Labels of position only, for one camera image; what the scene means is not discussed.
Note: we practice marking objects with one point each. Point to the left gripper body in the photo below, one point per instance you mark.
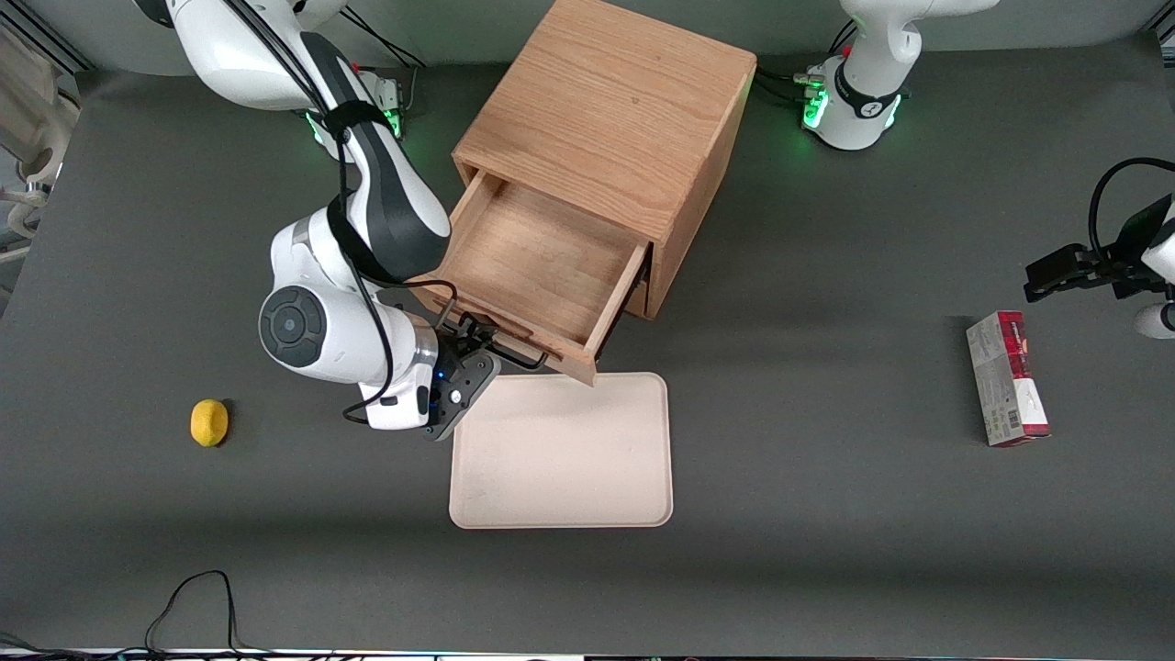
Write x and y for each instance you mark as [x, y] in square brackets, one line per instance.
[1132, 258]

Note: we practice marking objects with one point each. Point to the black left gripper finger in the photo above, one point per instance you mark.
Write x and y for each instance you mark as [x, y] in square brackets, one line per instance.
[1138, 286]
[1060, 274]

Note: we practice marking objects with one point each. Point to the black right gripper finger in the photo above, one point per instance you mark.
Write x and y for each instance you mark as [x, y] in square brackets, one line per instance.
[468, 329]
[489, 341]

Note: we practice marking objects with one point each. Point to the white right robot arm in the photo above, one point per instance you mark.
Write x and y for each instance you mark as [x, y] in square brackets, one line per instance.
[321, 330]

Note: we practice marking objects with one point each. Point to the wooden drawer cabinet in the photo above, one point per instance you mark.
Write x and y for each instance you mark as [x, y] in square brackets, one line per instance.
[615, 101]

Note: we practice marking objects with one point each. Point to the cream rectangular tray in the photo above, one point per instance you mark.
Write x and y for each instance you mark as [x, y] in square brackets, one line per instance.
[560, 450]

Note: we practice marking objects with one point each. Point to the red tartan cardboard box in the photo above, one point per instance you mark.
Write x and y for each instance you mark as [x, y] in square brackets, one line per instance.
[1005, 376]

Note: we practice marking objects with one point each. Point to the yellow lemon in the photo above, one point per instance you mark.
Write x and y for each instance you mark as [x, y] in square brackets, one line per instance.
[209, 422]

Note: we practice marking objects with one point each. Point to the white equipment stand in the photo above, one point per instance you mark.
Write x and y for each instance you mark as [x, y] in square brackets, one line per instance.
[37, 119]

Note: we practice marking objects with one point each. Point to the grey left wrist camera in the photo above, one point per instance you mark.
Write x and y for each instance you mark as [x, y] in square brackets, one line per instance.
[1157, 321]

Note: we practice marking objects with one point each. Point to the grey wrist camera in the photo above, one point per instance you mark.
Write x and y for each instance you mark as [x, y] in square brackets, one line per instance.
[1157, 321]
[395, 411]

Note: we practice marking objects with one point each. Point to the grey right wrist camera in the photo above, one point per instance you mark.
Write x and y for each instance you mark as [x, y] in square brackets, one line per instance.
[395, 411]

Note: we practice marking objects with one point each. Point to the aluminium frame profile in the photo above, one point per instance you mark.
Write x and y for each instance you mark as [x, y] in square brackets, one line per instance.
[46, 37]

